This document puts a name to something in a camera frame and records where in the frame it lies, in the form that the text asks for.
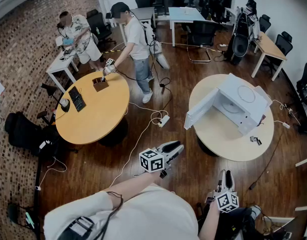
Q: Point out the black striped shoulder pack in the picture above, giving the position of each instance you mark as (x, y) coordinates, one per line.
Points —
(77, 227)

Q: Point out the black shell chair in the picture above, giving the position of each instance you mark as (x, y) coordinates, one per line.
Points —
(239, 46)

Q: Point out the black stand pole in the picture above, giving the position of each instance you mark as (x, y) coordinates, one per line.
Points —
(38, 174)

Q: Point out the light blue desk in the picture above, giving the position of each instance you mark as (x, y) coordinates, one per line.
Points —
(183, 15)

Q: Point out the round orange table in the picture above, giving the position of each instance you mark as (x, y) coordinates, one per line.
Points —
(98, 119)

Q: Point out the small white desk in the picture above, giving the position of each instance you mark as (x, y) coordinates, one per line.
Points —
(61, 66)

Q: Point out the white paper cup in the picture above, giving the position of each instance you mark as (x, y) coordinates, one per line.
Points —
(64, 102)

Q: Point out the black desk lamp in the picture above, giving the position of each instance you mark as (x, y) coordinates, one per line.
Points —
(66, 109)

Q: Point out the black cantilever chair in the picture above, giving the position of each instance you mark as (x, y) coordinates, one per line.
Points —
(201, 34)

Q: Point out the white frame wooden desk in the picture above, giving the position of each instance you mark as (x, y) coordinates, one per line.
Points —
(303, 160)

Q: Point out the yellow black tape strip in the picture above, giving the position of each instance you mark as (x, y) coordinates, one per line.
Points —
(114, 50)

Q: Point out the small white power strip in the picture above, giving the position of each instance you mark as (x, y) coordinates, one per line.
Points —
(285, 125)

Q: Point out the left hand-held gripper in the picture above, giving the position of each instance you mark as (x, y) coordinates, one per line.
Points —
(152, 160)

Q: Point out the small circuit board gadget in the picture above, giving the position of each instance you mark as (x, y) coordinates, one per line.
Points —
(291, 111)

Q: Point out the person's white shirt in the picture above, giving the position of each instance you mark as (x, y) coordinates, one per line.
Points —
(143, 216)

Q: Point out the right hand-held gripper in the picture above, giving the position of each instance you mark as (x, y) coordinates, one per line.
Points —
(227, 201)

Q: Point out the person's left forearm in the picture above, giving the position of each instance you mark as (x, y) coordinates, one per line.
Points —
(133, 186)

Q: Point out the white microwave oven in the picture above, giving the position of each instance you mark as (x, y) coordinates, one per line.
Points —
(253, 111)

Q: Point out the person's right forearm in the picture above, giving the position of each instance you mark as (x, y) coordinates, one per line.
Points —
(209, 219)

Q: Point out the wooden top desk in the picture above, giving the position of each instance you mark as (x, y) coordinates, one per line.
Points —
(271, 46)

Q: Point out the black keyboard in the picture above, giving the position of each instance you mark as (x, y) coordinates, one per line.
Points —
(77, 99)

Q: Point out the wooden desk organizer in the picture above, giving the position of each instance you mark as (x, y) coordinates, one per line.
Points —
(100, 85)

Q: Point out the black office chair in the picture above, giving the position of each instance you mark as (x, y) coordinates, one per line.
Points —
(284, 44)
(98, 24)
(306, 81)
(23, 134)
(264, 24)

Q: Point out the white plastic tray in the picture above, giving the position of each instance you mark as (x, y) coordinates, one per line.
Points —
(264, 94)

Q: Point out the green bottle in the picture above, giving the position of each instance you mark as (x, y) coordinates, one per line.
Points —
(97, 30)

